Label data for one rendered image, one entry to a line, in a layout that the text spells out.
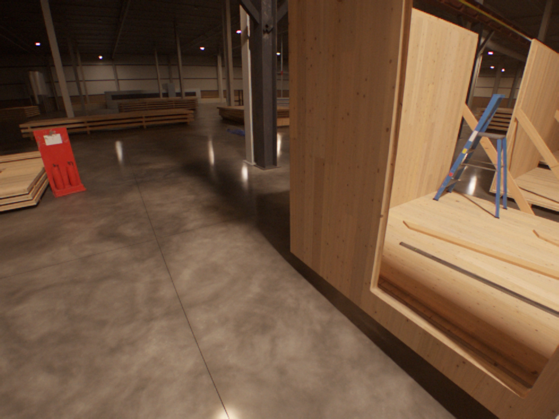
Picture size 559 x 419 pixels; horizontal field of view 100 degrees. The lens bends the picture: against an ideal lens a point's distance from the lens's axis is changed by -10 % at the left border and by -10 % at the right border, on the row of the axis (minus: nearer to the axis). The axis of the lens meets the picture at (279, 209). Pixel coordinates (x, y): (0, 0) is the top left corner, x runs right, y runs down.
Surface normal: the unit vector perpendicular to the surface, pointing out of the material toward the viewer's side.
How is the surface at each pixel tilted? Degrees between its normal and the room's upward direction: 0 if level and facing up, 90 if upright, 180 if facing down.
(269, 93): 90
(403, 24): 88
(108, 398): 0
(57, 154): 90
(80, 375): 0
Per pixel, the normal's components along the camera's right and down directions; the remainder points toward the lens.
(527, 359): 0.00, -0.91
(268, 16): 0.55, 0.34
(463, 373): -0.86, 0.21
